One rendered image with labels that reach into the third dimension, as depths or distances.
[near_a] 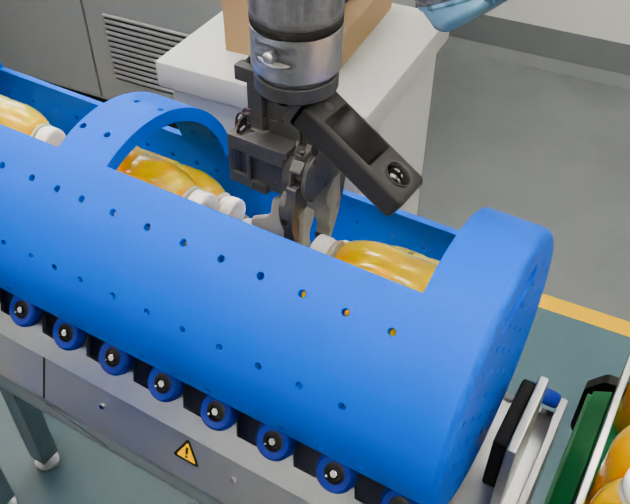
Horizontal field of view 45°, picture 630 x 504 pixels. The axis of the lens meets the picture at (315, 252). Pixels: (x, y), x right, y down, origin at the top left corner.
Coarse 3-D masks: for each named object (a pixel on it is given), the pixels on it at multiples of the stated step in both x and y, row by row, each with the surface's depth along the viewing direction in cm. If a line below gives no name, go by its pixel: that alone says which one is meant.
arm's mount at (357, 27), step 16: (224, 0) 101; (240, 0) 100; (352, 0) 104; (368, 0) 106; (384, 0) 111; (224, 16) 102; (240, 16) 101; (352, 16) 102; (368, 16) 107; (224, 32) 104; (240, 32) 103; (352, 32) 102; (368, 32) 109; (240, 48) 105; (352, 48) 104
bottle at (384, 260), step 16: (368, 240) 73; (336, 256) 72; (352, 256) 71; (368, 256) 70; (384, 256) 70; (400, 256) 70; (384, 272) 69; (400, 272) 69; (416, 272) 69; (432, 272) 69; (416, 288) 68
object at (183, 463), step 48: (0, 336) 100; (0, 384) 127; (48, 384) 98; (144, 384) 91; (96, 432) 97; (144, 432) 92; (240, 432) 86; (192, 480) 90; (240, 480) 86; (480, 480) 81; (528, 480) 81
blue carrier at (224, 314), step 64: (0, 64) 108; (0, 128) 79; (64, 128) 108; (128, 128) 77; (192, 128) 91; (0, 192) 78; (64, 192) 75; (128, 192) 72; (256, 192) 95; (0, 256) 80; (64, 256) 75; (128, 256) 71; (192, 256) 69; (256, 256) 66; (320, 256) 65; (448, 256) 63; (512, 256) 62; (64, 320) 85; (128, 320) 74; (192, 320) 69; (256, 320) 66; (320, 320) 63; (384, 320) 62; (448, 320) 60; (512, 320) 66; (192, 384) 76; (256, 384) 68; (320, 384) 64; (384, 384) 61; (448, 384) 59; (320, 448) 70; (384, 448) 63; (448, 448) 60
